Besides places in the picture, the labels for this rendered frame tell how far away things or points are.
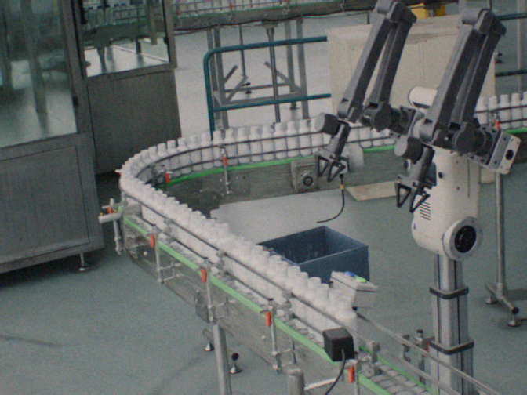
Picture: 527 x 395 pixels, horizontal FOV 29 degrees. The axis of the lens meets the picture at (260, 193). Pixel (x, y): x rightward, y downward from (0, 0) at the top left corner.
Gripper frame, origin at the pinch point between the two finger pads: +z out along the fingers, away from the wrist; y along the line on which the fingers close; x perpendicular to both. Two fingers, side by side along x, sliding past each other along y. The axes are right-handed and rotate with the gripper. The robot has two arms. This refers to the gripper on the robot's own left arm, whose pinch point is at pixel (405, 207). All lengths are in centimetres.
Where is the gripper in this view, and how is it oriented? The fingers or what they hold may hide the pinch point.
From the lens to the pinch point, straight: 323.1
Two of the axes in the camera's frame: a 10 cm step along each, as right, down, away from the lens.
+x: 8.0, 2.3, 5.5
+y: 5.0, 2.5, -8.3
